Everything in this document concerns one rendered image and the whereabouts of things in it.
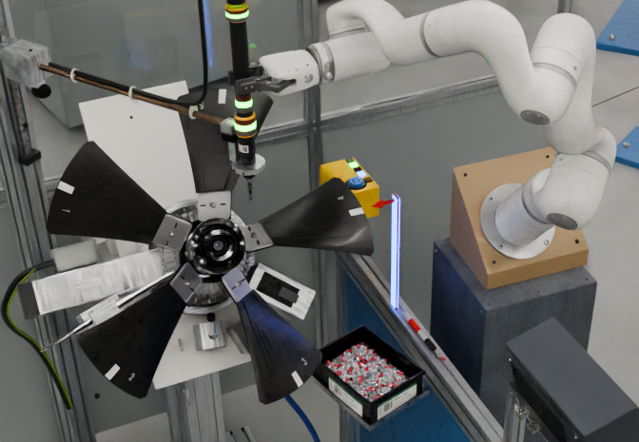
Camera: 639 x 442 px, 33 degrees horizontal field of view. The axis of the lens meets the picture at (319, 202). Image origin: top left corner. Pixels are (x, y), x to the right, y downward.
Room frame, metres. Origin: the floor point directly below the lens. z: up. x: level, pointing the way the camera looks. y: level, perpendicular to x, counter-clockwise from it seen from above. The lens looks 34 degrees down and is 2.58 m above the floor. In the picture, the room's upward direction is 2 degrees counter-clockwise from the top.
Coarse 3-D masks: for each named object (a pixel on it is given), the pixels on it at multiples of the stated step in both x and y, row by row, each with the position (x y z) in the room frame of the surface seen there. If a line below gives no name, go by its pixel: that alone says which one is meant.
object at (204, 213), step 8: (208, 192) 1.99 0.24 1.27; (216, 192) 1.98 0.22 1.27; (224, 192) 1.97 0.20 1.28; (200, 200) 1.99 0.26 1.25; (208, 200) 1.98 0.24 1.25; (216, 200) 1.97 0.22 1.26; (224, 200) 1.96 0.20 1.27; (200, 208) 1.98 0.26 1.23; (208, 208) 1.96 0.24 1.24; (216, 208) 1.95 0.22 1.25; (224, 208) 1.94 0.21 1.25; (200, 216) 1.96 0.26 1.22; (208, 216) 1.95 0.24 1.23; (216, 216) 1.94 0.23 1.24; (224, 216) 1.93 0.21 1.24
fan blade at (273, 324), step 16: (240, 304) 1.80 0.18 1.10; (256, 304) 1.84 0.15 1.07; (256, 320) 1.79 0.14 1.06; (272, 320) 1.83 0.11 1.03; (256, 336) 1.76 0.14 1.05; (272, 336) 1.78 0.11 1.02; (288, 336) 1.82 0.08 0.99; (256, 352) 1.73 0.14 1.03; (272, 352) 1.75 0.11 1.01; (288, 352) 1.78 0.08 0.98; (304, 352) 1.81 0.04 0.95; (320, 352) 1.83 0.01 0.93; (256, 368) 1.70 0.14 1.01; (272, 368) 1.72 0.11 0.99; (288, 368) 1.74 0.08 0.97; (304, 368) 1.77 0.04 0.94; (272, 384) 1.69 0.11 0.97; (288, 384) 1.71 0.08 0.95; (272, 400) 1.66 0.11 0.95
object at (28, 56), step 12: (0, 48) 2.28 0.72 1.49; (12, 48) 2.28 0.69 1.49; (24, 48) 2.27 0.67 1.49; (36, 48) 2.27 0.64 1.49; (48, 48) 2.28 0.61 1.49; (12, 60) 2.25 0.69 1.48; (24, 60) 2.23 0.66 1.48; (36, 60) 2.24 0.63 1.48; (48, 60) 2.27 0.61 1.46; (12, 72) 2.25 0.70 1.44; (24, 72) 2.23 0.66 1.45; (36, 72) 2.24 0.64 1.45; (48, 72) 2.27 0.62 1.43; (36, 84) 2.23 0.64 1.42
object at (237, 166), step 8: (224, 120) 1.96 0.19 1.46; (232, 120) 1.96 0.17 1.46; (224, 128) 1.95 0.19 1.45; (232, 128) 1.94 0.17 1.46; (224, 136) 1.94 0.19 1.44; (232, 136) 1.93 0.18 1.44; (232, 144) 1.94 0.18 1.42; (232, 152) 1.94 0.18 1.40; (232, 160) 1.94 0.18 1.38; (240, 160) 1.94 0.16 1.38; (256, 160) 1.94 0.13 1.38; (232, 168) 1.92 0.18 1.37; (240, 168) 1.91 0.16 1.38; (248, 168) 1.91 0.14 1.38; (256, 168) 1.91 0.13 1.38
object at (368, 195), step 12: (324, 168) 2.38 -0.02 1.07; (336, 168) 2.38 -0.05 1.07; (348, 168) 2.38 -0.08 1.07; (324, 180) 2.36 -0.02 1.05; (348, 180) 2.32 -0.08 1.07; (360, 192) 2.27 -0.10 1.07; (372, 192) 2.28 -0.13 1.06; (360, 204) 2.27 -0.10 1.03; (372, 204) 2.28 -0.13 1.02; (372, 216) 2.28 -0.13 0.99
